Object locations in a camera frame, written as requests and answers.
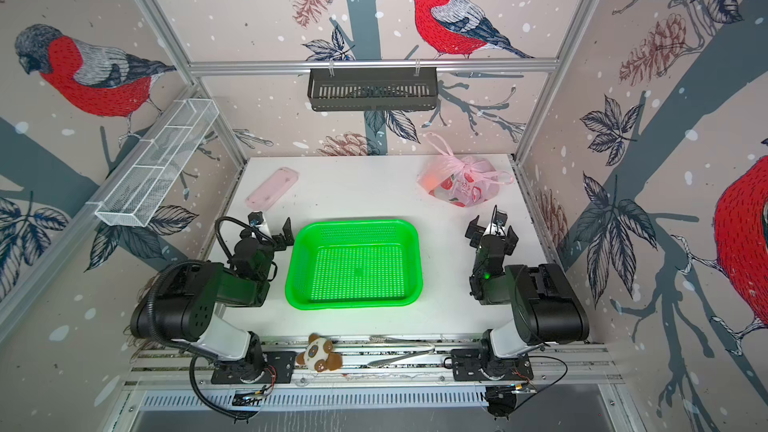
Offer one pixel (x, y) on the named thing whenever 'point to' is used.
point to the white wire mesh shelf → (155, 164)
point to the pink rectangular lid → (271, 187)
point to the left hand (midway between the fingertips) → (271, 219)
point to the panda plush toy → (319, 356)
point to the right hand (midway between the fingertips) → (494, 224)
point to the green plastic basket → (354, 264)
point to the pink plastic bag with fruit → (462, 181)
